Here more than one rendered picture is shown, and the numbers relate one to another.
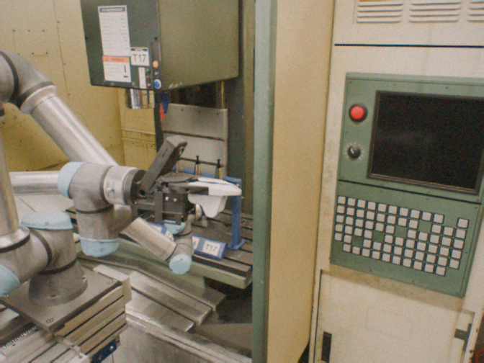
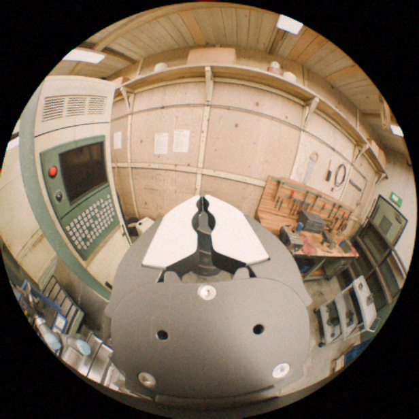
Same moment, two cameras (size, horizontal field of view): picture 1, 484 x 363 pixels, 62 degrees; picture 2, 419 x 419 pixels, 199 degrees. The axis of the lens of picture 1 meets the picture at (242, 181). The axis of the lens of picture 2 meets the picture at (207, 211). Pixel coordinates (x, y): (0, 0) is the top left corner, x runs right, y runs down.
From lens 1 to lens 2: 0.74 m
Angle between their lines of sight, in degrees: 98
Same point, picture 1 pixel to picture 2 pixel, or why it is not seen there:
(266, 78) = (32, 122)
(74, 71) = not seen: outside the picture
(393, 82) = (65, 145)
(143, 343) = not seen: hidden behind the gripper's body
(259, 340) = not seen: hidden behind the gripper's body
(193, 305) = (91, 342)
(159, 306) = (96, 360)
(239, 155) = (11, 273)
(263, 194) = (67, 250)
